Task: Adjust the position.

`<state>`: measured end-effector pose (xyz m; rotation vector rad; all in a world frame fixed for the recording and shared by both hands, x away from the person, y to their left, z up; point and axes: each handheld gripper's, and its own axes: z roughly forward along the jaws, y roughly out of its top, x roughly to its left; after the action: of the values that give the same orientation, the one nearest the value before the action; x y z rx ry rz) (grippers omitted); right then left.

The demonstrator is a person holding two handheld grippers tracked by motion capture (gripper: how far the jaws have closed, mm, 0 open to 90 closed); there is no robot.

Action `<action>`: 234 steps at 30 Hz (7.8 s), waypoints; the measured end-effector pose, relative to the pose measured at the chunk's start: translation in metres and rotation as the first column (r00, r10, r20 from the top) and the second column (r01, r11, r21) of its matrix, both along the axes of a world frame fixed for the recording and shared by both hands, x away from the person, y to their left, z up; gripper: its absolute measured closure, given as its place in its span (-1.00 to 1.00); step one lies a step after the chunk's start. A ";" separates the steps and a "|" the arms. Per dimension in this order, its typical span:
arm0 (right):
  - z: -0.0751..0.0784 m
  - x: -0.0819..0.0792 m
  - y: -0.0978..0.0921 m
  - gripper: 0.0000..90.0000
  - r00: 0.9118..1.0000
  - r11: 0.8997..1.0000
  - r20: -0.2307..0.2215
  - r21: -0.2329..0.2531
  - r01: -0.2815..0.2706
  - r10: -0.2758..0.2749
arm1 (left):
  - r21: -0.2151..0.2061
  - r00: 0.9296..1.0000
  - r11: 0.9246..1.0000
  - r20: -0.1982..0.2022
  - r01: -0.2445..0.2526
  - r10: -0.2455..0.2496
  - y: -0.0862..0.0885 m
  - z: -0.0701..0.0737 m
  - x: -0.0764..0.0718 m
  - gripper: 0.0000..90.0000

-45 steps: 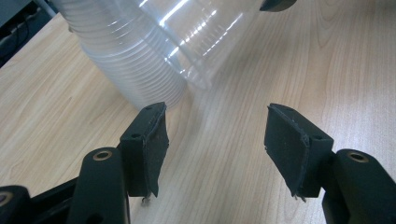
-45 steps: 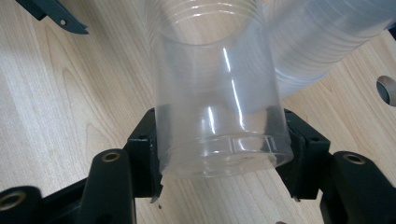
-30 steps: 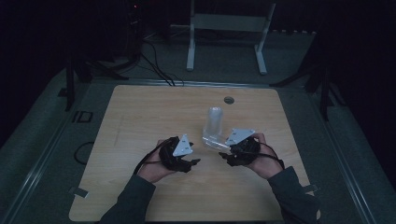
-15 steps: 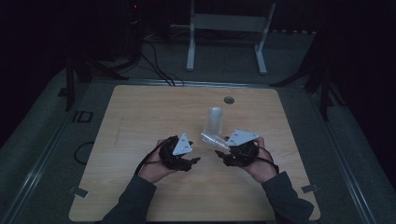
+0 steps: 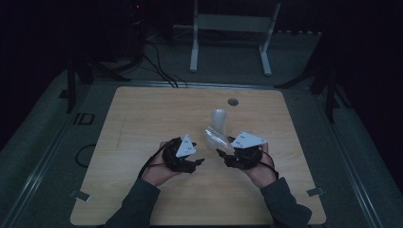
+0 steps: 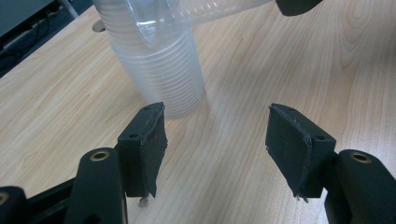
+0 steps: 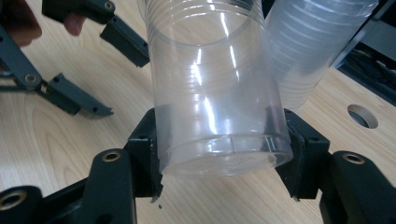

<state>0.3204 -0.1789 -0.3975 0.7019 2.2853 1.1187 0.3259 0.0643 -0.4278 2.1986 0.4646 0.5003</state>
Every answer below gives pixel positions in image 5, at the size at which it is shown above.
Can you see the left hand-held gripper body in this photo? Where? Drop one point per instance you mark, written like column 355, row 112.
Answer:
column 177, row 158

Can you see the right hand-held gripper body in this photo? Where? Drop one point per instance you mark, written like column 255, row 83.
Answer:
column 245, row 155

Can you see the person's left hand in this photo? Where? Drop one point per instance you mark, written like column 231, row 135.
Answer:
column 158, row 172

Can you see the person's right hand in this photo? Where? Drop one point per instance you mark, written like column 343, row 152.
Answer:
column 263, row 172

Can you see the grey round table grommet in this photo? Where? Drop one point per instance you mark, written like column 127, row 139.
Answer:
column 233, row 101

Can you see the grey tape strip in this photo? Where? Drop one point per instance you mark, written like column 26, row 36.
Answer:
column 316, row 191
column 80, row 195

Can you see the black tripod stand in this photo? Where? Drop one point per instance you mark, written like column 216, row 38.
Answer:
column 329, row 95
column 71, row 85

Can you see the white metal stand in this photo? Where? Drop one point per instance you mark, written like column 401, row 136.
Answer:
column 231, row 22

